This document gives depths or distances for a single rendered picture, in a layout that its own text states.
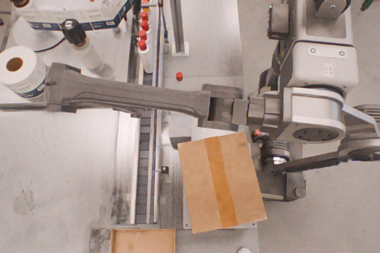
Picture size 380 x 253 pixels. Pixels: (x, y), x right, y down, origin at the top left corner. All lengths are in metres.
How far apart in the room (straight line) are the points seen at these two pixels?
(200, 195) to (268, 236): 1.22
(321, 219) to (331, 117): 1.62
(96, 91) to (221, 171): 0.51
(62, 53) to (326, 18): 1.25
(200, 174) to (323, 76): 0.49
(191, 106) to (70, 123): 0.91
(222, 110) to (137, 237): 0.76
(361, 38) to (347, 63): 2.30
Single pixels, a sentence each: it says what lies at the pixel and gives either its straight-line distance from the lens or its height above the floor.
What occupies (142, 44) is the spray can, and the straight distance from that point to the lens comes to 1.20.
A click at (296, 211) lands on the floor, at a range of 2.13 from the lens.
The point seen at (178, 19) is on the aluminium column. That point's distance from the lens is 1.29.
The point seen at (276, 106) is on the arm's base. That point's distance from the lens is 0.60.
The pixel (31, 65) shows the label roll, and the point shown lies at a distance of 1.41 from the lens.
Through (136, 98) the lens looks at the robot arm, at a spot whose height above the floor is 1.52.
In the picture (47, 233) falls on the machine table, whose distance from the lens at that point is 1.35.
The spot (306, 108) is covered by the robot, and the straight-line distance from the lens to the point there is 0.61.
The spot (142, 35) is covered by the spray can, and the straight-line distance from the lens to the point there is 1.23.
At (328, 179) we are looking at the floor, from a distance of 2.26.
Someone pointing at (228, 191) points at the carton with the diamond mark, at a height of 1.12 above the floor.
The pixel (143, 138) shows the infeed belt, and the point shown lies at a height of 0.88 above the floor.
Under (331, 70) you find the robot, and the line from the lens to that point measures 0.64.
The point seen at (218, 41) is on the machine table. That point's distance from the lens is 1.51.
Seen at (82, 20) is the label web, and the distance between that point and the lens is 1.50.
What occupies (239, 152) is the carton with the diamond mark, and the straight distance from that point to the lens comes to 0.94.
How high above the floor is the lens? 2.02
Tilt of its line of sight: 70 degrees down
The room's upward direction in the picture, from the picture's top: 6 degrees counter-clockwise
